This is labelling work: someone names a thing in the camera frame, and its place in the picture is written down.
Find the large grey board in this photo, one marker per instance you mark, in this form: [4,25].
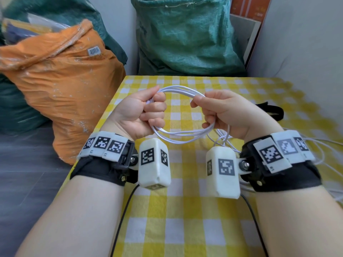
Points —
[305,50]

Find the upright open green sack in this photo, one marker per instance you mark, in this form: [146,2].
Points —
[187,37]

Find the person's right forearm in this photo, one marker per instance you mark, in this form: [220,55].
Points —
[300,224]

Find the yellow checkered tablecloth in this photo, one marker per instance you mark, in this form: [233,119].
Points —
[187,224]

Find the yellow flat parcel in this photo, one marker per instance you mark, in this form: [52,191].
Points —
[26,26]

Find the clear plastic parcel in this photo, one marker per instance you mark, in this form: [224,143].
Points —
[48,21]

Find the orange poster board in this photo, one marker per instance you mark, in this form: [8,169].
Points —
[252,7]

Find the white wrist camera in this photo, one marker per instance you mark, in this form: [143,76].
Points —
[154,163]
[223,171]

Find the person's right hand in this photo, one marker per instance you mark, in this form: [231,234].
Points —
[230,112]

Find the white marker wrist band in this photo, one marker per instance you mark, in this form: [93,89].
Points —
[281,149]
[104,145]

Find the person's left hand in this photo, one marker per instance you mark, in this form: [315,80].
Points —
[134,115]

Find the small pale leaning board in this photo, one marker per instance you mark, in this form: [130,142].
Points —
[245,34]

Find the dark blue parcel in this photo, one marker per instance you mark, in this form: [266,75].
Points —
[13,34]

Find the tall crumpled green sack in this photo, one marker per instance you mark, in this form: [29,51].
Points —
[107,32]

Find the orange woven sack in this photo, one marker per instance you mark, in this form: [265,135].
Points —
[64,85]

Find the person's left forearm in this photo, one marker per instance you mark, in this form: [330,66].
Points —
[72,219]

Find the dark green woven sack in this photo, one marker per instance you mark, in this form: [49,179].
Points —
[16,107]

